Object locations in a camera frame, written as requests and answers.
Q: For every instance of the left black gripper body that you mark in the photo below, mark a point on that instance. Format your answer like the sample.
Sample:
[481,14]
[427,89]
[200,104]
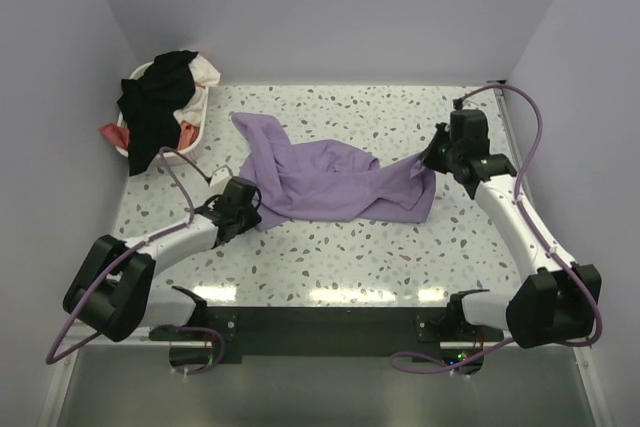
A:
[248,219]

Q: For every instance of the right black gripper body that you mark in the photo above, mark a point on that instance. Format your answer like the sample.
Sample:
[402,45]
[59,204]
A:
[440,153]

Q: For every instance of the purple t shirt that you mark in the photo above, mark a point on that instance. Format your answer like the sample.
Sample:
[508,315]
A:
[328,180]

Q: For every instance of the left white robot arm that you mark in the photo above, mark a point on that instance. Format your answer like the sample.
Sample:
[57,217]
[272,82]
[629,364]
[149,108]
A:
[112,289]

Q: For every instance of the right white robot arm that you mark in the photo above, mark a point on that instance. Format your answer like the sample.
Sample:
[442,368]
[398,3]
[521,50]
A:
[557,299]

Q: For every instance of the white laundry basket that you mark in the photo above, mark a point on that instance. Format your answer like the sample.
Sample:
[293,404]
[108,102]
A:
[191,152]

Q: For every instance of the coral orange t shirt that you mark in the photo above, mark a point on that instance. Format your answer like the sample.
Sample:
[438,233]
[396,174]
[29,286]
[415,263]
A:
[119,136]

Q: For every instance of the black t shirt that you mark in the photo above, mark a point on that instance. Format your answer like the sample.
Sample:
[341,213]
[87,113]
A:
[148,103]

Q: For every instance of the white t shirt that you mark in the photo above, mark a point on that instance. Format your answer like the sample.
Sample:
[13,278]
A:
[205,76]

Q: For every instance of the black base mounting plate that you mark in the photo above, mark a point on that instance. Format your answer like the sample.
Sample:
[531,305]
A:
[357,332]

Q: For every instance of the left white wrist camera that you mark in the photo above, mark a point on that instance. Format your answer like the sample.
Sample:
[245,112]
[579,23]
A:
[219,179]

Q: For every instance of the aluminium frame rail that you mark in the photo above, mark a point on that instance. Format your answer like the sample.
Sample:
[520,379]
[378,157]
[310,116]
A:
[55,398]

